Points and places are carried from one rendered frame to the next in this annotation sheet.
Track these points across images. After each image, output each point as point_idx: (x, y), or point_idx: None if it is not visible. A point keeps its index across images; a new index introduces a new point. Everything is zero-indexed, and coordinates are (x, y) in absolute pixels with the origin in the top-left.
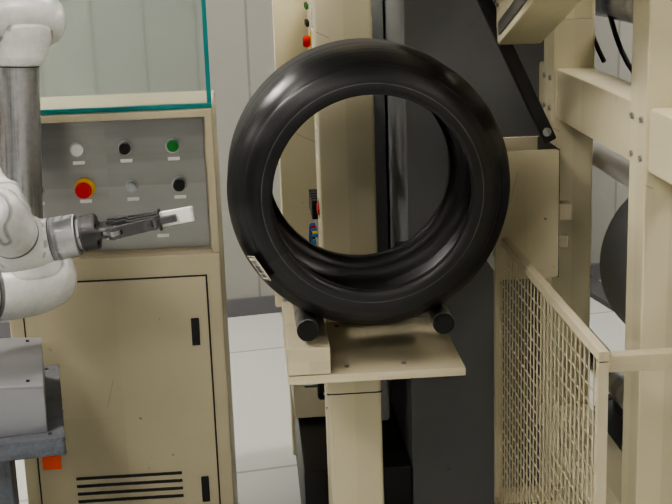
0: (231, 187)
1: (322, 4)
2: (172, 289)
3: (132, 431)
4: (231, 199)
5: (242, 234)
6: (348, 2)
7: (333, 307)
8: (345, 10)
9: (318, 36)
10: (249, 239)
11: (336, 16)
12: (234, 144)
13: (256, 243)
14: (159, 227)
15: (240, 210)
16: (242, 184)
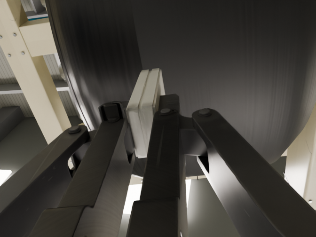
0: (97, 116)
1: (304, 168)
2: None
3: None
4: (90, 98)
5: (66, 29)
6: (294, 152)
7: None
8: (296, 148)
9: (309, 147)
10: (56, 19)
11: (300, 150)
12: (135, 161)
13: (48, 12)
14: (101, 120)
15: (74, 77)
16: (84, 114)
